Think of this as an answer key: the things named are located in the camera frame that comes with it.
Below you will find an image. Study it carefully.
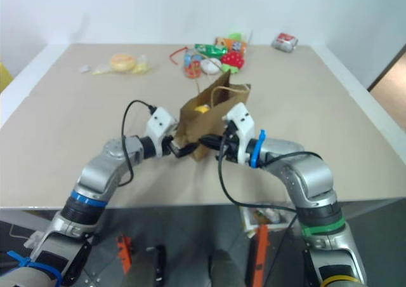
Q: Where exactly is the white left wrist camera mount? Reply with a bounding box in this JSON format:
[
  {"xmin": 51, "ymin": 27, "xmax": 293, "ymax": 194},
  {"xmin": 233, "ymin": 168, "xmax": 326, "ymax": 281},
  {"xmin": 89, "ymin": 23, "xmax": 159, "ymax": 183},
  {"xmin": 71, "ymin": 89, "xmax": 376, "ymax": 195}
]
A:
[{"xmin": 145, "ymin": 107, "xmax": 179, "ymax": 156}]

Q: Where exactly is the brown paper bag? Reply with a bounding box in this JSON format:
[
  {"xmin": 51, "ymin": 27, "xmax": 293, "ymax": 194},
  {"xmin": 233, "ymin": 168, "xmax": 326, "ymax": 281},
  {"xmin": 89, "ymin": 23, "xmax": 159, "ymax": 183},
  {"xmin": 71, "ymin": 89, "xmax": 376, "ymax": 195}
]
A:
[{"xmin": 176, "ymin": 70, "xmax": 252, "ymax": 161}]

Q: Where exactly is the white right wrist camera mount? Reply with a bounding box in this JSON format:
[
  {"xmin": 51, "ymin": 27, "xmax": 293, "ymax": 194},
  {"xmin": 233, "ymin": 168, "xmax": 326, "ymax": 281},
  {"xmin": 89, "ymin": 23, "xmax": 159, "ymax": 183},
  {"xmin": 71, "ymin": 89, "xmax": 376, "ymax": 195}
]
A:
[{"xmin": 221, "ymin": 102, "xmax": 256, "ymax": 166}]

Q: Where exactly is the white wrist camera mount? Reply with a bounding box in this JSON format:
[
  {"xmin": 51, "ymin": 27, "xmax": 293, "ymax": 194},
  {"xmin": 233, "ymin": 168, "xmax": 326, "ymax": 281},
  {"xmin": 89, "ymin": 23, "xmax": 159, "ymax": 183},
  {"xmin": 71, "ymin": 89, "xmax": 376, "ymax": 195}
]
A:
[
  {"xmin": 145, "ymin": 107, "xmax": 179, "ymax": 156},
  {"xmin": 221, "ymin": 102, "xmax": 256, "ymax": 166}
]

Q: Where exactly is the orange metal stand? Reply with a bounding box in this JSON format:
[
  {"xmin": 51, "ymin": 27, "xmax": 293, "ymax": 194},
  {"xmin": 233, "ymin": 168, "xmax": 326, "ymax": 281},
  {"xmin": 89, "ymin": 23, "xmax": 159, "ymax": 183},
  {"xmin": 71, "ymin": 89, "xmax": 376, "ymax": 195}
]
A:
[
  {"xmin": 253, "ymin": 224, "xmax": 271, "ymax": 287},
  {"xmin": 116, "ymin": 234, "xmax": 133, "ymax": 276}
]

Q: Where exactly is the red strawberry plush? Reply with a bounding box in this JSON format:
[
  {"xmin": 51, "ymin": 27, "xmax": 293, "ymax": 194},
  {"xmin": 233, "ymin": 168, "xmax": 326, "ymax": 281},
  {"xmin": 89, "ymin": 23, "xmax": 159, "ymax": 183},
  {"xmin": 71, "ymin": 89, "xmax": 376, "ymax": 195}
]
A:
[{"xmin": 220, "ymin": 51, "xmax": 246, "ymax": 74}]

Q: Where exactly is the white round plush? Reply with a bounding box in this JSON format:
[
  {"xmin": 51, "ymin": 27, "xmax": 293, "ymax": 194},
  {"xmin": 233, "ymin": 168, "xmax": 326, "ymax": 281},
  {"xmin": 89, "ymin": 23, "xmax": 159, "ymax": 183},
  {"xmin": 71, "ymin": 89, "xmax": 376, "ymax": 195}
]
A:
[{"xmin": 200, "ymin": 58, "xmax": 222, "ymax": 75}]

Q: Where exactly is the yellow bin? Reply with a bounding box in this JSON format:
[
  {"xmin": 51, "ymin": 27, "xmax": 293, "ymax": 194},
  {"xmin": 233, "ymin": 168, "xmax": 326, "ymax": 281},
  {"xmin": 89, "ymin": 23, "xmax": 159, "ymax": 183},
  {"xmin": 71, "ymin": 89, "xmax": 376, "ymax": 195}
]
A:
[{"xmin": 0, "ymin": 57, "xmax": 14, "ymax": 95}]

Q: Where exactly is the blue cable tie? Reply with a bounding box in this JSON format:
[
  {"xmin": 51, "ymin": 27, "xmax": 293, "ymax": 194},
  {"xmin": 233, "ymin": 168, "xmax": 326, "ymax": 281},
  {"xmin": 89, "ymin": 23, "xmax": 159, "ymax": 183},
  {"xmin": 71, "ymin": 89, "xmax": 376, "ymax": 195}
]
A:
[{"xmin": 6, "ymin": 250, "xmax": 63, "ymax": 285}]

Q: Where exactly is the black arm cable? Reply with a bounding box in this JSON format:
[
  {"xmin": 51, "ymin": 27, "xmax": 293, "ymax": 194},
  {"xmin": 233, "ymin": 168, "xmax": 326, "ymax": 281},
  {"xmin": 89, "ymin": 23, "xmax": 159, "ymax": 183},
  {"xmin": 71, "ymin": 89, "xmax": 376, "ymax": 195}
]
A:
[
  {"xmin": 121, "ymin": 100, "xmax": 158, "ymax": 187},
  {"xmin": 217, "ymin": 133, "xmax": 324, "ymax": 287}
]

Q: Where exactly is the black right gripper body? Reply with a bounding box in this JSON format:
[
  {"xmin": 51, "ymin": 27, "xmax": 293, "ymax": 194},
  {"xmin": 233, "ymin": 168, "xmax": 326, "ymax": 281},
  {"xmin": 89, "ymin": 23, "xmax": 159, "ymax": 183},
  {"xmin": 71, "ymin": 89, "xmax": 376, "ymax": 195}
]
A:
[{"xmin": 218, "ymin": 121, "xmax": 240, "ymax": 164}]

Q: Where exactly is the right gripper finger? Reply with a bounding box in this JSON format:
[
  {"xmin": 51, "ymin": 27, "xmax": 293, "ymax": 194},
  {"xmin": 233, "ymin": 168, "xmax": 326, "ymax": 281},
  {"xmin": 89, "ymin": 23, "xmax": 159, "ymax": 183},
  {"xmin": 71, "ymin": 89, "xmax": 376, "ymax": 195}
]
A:
[{"xmin": 199, "ymin": 135, "xmax": 225, "ymax": 150}]

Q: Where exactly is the blue orange soda can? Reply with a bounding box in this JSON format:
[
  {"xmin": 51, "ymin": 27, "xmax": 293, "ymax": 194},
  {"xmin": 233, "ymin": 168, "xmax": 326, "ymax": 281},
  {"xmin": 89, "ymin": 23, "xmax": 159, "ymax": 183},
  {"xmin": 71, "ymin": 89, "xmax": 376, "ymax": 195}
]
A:
[{"xmin": 183, "ymin": 53, "xmax": 202, "ymax": 79}]

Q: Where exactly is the green snack package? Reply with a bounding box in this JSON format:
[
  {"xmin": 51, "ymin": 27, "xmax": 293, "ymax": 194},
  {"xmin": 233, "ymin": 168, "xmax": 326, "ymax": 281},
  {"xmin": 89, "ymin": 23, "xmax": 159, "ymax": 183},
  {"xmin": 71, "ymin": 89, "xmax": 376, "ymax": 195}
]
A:
[{"xmin": 193, "ymin": 43, "xmax": 228, "ymax": 58}]

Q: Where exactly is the white bin with items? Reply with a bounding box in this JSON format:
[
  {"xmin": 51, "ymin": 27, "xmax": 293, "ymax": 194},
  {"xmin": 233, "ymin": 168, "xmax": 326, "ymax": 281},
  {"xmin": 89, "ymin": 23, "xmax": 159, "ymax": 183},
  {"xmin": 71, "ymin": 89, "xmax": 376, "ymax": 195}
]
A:
[{"xmin": 239, "ymin": 205, "xmax": 299, "ymax": 234}]

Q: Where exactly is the bagged bread bun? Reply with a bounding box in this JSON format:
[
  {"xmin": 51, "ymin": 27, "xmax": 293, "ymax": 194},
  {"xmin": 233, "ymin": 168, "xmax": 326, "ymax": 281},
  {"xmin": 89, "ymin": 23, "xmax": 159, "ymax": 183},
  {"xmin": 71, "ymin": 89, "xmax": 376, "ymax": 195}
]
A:
[{"xmin": 92, "ymin": 54, "xmax": 152, "ymax": 76}]

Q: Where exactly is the brown door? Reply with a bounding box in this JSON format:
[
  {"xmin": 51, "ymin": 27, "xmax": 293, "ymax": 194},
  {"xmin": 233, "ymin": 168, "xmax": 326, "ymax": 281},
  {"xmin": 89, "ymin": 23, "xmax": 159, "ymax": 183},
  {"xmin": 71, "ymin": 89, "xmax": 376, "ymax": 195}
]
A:
[{"xmin": 367, "ymin": 44, "xmax": 406, "ymax": 117}]

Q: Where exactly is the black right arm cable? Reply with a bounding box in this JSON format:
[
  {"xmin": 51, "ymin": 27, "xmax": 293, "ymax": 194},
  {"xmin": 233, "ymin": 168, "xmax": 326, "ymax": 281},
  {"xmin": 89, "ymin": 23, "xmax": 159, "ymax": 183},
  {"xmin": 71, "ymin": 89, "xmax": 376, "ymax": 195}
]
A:
[{"xmin": 217, "ymin": 133, "xmax": 324, "ymax": 287}]

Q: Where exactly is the red plastic strip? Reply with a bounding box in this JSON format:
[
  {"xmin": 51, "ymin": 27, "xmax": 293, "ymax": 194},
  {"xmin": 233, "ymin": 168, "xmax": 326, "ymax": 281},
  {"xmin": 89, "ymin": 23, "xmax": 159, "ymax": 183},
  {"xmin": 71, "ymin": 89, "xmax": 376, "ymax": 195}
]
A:
[{"xmin": 168, "ymin": 45, "xmax": 189, "ymax": 65}]

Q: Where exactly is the orange snack packet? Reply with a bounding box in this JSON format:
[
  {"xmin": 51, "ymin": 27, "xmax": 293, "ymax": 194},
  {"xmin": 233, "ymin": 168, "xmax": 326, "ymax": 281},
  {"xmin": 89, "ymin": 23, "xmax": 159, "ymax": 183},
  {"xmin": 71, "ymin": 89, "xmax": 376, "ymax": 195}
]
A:
[{"xmin": 215, "ymin": 36, "xmax": 248, "ymax": 55}]

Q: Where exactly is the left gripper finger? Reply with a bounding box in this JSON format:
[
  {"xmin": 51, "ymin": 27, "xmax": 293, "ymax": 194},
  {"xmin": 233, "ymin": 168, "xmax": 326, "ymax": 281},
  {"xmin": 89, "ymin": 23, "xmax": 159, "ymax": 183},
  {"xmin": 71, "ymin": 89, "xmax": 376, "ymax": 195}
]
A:
[{"xmin": 173, "ymin": 143, "xmax": 199, "ymax": 159}]

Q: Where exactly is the clear plastic-wrapped red snack pack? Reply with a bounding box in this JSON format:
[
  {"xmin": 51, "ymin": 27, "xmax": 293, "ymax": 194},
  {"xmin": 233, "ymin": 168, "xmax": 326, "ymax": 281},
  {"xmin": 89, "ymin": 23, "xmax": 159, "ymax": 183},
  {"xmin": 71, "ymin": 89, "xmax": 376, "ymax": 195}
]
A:
[{"xmin": 270, "ymin": 32, "xmax": 299, "ymax": 53}]

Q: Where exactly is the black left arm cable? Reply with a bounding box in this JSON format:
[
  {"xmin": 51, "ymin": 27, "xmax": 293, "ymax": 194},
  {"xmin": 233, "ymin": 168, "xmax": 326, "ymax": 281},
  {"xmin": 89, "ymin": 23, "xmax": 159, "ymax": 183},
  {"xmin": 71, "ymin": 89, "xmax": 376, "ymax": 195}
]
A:
[{"xmin": 121, "ymin": 100, "xmax": 158, "ymax": 187}]

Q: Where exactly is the round bread bun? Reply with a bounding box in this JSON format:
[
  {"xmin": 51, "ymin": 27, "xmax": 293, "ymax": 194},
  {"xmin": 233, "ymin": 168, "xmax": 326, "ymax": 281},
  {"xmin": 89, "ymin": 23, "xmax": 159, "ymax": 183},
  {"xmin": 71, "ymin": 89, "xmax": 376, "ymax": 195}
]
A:
[{"xmin": 109, "ymin": 53, "xmax": 135, "ymax": 72}]

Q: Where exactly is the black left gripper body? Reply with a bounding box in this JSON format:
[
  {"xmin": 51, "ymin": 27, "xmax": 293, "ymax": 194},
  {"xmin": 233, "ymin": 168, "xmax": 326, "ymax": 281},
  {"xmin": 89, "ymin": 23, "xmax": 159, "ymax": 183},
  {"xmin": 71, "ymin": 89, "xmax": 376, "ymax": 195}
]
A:
[{"xmin": 161, "ymin": 135, "xmax": 179, "ymax": 157}]

